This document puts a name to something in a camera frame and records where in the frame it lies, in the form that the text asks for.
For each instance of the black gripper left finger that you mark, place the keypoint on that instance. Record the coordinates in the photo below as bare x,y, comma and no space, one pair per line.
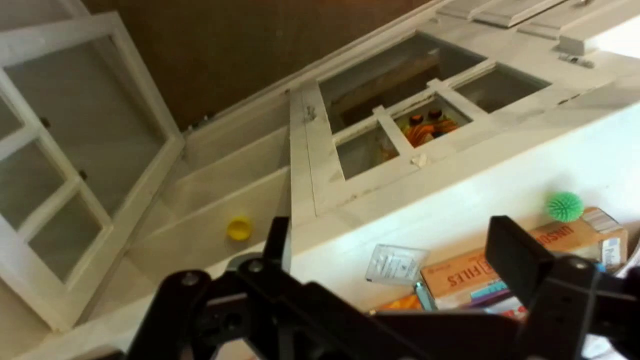
220,313

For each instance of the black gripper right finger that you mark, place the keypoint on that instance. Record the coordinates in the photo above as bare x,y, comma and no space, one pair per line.
572,307

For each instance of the small yellow object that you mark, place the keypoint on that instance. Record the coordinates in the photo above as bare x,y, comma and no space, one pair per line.
241,228

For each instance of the brown cardboard files box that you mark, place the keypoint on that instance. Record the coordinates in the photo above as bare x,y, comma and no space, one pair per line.
527,256

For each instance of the green spiky ball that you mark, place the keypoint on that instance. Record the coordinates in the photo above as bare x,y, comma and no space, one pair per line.
565,206

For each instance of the orange board game box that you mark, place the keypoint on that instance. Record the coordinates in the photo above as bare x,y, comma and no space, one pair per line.
400,303

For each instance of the white wooden display cabinet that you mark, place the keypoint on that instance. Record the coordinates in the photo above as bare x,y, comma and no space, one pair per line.
412,192

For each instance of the white glass-pane cabinet door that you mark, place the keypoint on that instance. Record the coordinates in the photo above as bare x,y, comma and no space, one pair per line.
426,132
81,167

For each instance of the orange figures inside cabinet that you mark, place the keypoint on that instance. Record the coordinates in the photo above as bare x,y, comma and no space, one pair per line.
431,129

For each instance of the white drawer cabinet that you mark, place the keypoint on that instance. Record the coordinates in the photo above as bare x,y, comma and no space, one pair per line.
533,17

